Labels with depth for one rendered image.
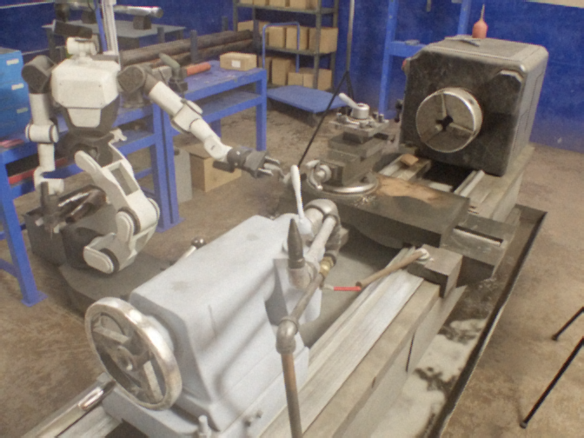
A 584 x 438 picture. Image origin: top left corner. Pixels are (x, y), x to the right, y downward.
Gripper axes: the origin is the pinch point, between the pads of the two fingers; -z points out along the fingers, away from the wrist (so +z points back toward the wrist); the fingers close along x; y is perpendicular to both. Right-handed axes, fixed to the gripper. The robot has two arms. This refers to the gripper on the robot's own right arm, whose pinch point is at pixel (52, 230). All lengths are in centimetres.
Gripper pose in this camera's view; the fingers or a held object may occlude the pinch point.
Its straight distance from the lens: 272.8
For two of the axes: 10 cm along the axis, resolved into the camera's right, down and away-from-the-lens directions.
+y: 9.9, 0.4, 1.0
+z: 0.8, -9.3, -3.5
